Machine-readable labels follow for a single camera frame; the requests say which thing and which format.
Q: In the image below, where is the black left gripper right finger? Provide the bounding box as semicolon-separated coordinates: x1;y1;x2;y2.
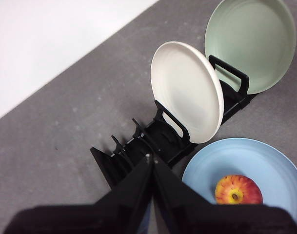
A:
154;159;297;234

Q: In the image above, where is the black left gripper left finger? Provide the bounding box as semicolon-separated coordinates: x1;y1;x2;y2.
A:
3;154;153;234

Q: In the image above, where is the red apple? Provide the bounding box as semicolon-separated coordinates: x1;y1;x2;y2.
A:
215;175;263;205

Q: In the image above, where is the blue plate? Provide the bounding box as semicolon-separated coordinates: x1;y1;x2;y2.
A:
181;137;297;231

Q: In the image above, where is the black plate rack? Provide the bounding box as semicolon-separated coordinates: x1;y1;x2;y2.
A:
89;55;257;191

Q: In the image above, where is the white plate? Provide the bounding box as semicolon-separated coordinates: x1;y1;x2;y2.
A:
150;40;224;144

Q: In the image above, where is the green plate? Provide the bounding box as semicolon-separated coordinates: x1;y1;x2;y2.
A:
204;0;297;95

